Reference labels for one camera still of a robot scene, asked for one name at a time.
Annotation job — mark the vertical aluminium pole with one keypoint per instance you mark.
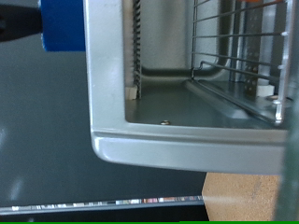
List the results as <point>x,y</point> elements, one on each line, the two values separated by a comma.
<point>93,203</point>

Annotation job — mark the black backdrop curtain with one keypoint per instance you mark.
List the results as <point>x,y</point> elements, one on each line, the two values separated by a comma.
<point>93,217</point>

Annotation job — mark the spatula with blue grip block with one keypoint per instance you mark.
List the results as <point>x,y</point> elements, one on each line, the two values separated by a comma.
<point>62,25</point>

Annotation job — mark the silver toaster oven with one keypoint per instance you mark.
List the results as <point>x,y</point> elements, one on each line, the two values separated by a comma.
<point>106,77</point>

